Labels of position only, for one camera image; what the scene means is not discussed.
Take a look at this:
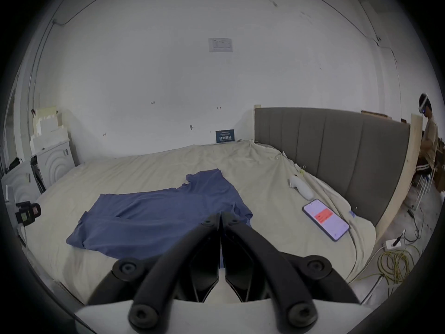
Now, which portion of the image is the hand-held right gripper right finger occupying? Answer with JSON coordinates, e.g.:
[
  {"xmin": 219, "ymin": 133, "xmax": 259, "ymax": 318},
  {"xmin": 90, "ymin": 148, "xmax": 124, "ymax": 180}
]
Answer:
[{"xmin": 221, "ymin": 212, "xmax": 359, "ymax": 330}]

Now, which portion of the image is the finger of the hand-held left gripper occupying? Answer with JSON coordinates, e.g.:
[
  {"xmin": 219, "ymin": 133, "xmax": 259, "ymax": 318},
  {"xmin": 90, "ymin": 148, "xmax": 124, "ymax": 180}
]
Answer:
[{"xmin": 15, "ymin": 202, "xmax": 41, "ymax": 226}]

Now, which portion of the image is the white paper notice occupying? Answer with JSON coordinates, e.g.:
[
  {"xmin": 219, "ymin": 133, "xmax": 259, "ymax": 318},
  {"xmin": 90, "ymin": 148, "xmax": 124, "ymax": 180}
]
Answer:
[{"xmin": 208, "ymin": 38, "xmax": 233, "ymax": 53}]

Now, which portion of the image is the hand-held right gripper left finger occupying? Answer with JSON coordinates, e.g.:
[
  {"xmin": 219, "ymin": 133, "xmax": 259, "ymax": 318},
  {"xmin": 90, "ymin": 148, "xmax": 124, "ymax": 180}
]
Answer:
[{"xmin": 87, "ymin": 212, "xmax": 222, "ymax": 330}]

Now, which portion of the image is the grey padded headboard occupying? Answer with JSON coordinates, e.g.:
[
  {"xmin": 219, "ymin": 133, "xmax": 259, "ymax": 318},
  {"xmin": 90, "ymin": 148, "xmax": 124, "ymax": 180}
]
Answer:
[{"xmin": 254, "ymin": 107, "xmax": 411, "ymax": 227}]

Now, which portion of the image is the pale wooden panel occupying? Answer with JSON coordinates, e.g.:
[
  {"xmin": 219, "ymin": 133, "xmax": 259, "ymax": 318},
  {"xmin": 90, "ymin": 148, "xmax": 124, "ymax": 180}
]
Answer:
[{"xmin": 375, "ymin": 113, "xmax": 427, "ymax": 247}]

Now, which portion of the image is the dark blue shirt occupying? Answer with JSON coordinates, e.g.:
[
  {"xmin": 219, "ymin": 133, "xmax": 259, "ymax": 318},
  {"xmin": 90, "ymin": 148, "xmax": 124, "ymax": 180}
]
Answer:
[{"xmin": 66, "ymin": 168, "xmax": 254, "ymax": 261}]

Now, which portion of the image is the white hand controller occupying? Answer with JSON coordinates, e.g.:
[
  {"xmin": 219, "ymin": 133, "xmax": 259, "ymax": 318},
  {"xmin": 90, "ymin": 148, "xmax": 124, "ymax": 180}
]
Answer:
[{"xmin": 288, "ymin": 174, "xmax": 315, "ymax": 200}]

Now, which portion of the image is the bed with beige sheet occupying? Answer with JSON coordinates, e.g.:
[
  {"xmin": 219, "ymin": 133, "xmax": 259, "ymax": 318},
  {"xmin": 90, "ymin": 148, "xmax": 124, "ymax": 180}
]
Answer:
[{"xmin": 21, "ymin": 138, "xmax": 378, "ymax": 305}]

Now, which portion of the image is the yellow coiled cable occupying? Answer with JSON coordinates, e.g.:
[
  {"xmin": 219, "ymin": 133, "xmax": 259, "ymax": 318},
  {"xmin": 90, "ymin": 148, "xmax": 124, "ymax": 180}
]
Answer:
[{"xmin": 355, "ymin": 244, "xmax": 422, "ymax": 286}]

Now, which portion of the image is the smartphone with lit screen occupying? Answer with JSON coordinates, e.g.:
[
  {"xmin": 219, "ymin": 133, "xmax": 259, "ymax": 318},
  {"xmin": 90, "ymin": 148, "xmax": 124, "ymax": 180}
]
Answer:
[{"xmin": 302, "ymin": 199, "xmax": 350, "ymax": 241}]

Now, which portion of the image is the dark blue sign card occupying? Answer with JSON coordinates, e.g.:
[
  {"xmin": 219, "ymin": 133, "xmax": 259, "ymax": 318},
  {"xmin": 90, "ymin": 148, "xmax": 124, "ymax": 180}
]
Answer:
[{"xmin": 215, "ymin": 129, "xmax": 236, "ymax": 144}]

